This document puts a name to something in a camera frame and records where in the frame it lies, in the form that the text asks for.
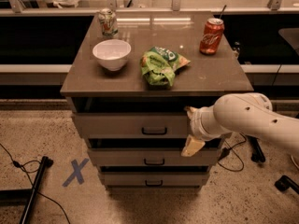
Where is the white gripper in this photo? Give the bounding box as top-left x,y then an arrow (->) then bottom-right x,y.
181,106 -> 231,157

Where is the grey top drawer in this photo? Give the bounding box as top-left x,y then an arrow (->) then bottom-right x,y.
73,113 -> 191,139

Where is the grey drawer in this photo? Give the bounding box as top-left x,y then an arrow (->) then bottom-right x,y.
88,148 -> 221,167
73,113 -> 191,139
98,173 -> 209,187

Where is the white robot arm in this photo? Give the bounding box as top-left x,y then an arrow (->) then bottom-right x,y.
181,92 -> 299,158

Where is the grey drawer cabinet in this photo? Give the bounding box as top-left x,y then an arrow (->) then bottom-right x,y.
61,11 -> 252,189

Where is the grey middle drawer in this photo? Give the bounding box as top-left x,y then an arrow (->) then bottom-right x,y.
88,148 -> 221,167

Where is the grey bottom drawer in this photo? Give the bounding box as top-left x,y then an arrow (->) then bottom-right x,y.
98,173 -> 209,187

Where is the green chip bag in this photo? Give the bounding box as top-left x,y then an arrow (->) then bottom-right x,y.
140,46 -> 191,86

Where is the black stand leg right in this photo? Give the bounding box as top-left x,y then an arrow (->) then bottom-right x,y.
248,136 -> 265,162

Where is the black stand leg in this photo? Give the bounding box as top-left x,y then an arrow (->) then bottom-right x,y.
0,156 -> 53,224
248,136 -> 265,162

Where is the red soda can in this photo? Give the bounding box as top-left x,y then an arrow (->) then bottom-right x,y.
199,18 -> 224,55

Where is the black caster leg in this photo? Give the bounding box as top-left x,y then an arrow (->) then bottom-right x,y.
275,175 -> 299,194

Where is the white bowl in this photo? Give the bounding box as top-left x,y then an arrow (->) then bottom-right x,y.
93,39 -> 131,71

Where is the blue tape cross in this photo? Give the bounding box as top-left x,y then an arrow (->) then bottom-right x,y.
63,158 -> 89,187

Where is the green white soda can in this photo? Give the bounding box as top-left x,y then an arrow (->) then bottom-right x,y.
98,8 -> 118,37

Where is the black stand leg left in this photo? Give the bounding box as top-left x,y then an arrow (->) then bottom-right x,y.
0,156 -> 53,224

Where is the black cable right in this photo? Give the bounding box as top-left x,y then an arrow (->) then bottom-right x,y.
217,133 -> 248,173

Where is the black cable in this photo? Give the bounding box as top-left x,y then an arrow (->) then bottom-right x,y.
0,143 -> 71,224
217,133 -> 248,173

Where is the black cable left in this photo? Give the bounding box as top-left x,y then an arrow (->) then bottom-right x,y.
0,143 -> 71,224

